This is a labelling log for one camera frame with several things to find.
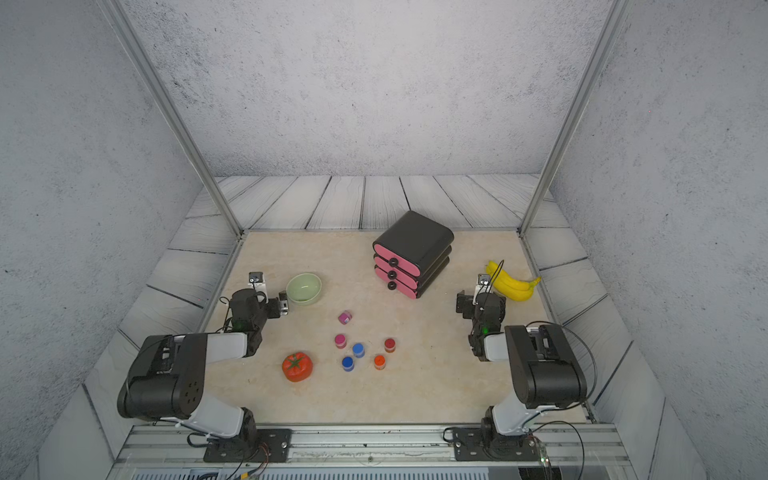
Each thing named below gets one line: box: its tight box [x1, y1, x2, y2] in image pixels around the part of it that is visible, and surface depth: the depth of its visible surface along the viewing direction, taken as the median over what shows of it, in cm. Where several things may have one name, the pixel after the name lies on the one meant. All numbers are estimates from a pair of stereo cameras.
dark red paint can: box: [384, 338, 396, 353], surface depth 90 cm
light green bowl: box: [286, 272, 323, 305], surface depth 101 cm
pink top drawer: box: [373, 244, 421, 277], surface depth 93 cm
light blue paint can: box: [352, 343, 365, 359], surface depth 89 cm
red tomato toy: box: [282, 352, 313, 382], surface depth 83 cm
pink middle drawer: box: [374, 256, 418, 289], surface depth 96 cm
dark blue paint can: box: [342, 356, 355, 372], surface depth 86 cm
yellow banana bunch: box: [485, 261, 542, 301], surface depth 101 cm
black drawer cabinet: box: [372, 210, 455, 299], surface depth 98 cm
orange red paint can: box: [374, 355, 387, 371], surface depth 87 cm
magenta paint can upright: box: [335, 334, 347, 349], surface depth 91 cm
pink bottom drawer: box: [388, 280, 417, 300], surface depth 100 cm
